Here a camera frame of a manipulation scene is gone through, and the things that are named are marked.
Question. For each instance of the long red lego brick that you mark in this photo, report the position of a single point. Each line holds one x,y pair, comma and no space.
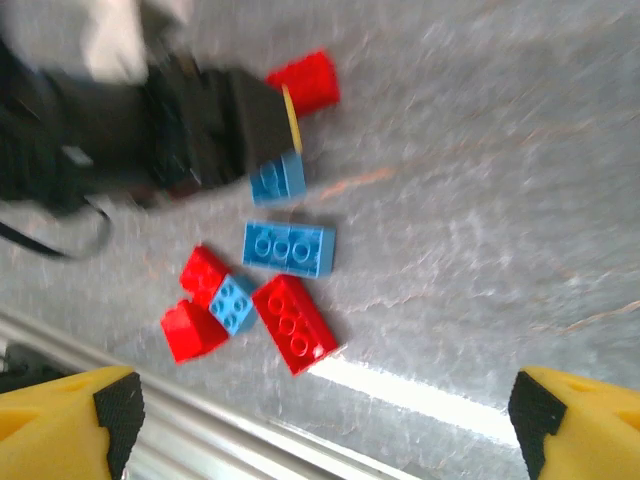
305,82
295,325

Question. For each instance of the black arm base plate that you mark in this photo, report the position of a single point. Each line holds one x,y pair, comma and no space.
25,370

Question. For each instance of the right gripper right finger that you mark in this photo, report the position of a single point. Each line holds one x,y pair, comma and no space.
605,435

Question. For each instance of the wide aluminium base rail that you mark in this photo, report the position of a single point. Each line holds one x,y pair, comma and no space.
200,435

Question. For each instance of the small red lego brick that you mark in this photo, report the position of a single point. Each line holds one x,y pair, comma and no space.
202,272

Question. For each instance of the long blue lego brick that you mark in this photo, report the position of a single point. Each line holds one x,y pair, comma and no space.
289,247

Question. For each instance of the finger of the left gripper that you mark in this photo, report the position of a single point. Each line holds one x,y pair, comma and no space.
262,120

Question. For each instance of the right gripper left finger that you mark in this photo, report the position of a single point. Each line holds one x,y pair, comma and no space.
45,430

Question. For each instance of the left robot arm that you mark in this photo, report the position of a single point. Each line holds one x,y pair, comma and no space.
117,45

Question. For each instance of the small blue lego brick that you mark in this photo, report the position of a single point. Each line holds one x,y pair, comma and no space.
232,305

